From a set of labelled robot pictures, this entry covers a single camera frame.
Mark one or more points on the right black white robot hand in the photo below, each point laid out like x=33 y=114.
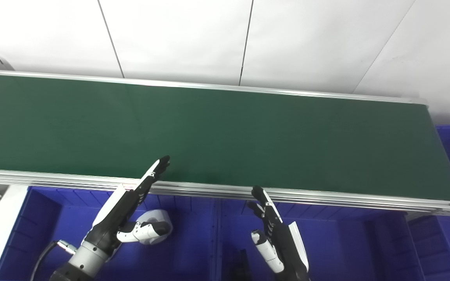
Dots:
x=283 y=249

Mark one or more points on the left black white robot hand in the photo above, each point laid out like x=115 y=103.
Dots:
x=111 y=222

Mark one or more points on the white cube part with hole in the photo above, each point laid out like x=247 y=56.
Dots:
x=154 y=216

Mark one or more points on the green conveyor belt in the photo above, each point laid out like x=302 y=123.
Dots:
x=346 y=198
x=229 y=136

